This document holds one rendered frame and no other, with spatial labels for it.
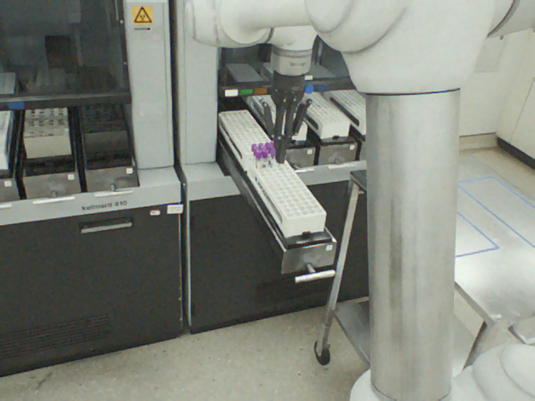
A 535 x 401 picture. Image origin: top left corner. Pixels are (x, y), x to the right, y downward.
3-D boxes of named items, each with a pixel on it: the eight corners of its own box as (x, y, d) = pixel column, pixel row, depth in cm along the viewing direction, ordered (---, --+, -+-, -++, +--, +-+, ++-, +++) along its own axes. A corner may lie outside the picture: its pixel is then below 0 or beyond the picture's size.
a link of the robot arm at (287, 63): (319, 51, 108) (315, 78, 111) (303, 39, 115) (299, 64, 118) (280, 52, 105) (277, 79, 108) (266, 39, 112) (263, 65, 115)
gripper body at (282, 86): (277, 77, 109) (274, 115, 114) (313, 75, 111) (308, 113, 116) (266, 65, 114) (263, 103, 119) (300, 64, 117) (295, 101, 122)
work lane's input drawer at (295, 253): (208, 144, 169) (209, 119, 164) (247, 139, 173) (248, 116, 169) (287, 287, 112) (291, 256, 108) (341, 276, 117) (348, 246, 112)
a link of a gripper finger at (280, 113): (287, 98, 114) (282, 98, 114) (282, 141, 120) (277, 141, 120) (282, 91, 117) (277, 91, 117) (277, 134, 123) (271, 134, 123)
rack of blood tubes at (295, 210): (246, 177, 138) (247, 158, 135) (279, 174, 142) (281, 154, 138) (285, 241, 115) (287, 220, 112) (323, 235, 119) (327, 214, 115)
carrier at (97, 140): (128, 145, 145) (126, 127, 142) (129, 149, 143) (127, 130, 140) (85, 149, 141) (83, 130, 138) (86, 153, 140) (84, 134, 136)
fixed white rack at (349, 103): (323, 104, 189) (326, 88, 186) (347, 102, 192) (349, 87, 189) (361, 138, 166) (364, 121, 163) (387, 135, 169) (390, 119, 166)
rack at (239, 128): (216, 129, 163) (217, 112, 160) (246, 127, 166) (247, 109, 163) (244, 174, 140) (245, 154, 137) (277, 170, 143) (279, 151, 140)
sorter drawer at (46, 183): (33, 102, 186) (29, 78, 181) (73, 99, 191) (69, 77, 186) (26, 209, 130) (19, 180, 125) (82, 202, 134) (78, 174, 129)
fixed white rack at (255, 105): (247, 109, 179) (248, 93, 176) (273, 107, 182) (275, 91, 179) (277, 146, 156) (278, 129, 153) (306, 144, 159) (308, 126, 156)
